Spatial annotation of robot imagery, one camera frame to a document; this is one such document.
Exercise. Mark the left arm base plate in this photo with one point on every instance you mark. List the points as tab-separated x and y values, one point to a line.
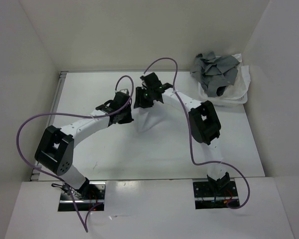
93	200

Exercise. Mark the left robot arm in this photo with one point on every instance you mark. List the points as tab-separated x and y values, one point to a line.
56	148

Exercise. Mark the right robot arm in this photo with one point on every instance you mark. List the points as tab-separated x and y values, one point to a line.
202	120

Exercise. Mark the grey skirt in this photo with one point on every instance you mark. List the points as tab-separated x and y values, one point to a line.
215	73

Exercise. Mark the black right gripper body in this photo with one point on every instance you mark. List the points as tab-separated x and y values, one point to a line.
144	97

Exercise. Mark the white skirt in pile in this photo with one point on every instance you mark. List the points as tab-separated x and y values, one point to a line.
236	94

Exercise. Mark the white skirt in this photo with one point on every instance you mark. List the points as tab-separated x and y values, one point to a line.
236	94
146	119

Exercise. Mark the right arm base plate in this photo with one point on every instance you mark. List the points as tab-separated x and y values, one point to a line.
205	198

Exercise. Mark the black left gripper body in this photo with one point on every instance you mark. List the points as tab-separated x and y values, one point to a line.
126	116

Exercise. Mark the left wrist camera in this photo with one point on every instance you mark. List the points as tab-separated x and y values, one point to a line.
124	91

